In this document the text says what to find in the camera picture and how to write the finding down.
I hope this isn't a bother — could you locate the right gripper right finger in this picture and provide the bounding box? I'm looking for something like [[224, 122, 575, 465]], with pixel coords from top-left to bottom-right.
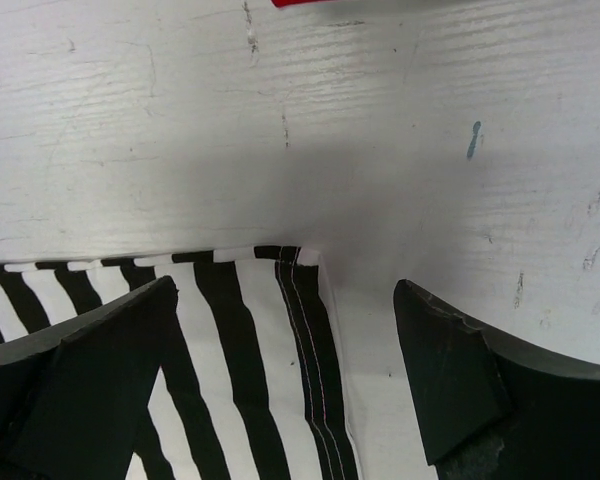
[[393, 280, 600, 479]]

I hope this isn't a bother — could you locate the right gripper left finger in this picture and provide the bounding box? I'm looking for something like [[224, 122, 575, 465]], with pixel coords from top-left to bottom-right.
[[0, 276, 178, 479]]

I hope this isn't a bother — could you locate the black white striped tank top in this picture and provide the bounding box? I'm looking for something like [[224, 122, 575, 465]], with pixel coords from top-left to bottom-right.
[[0, 246, 360, 479]]

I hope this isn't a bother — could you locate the red white striped tank top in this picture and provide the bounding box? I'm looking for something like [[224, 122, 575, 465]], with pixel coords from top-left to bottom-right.
[[271, 0, 330, 9]]

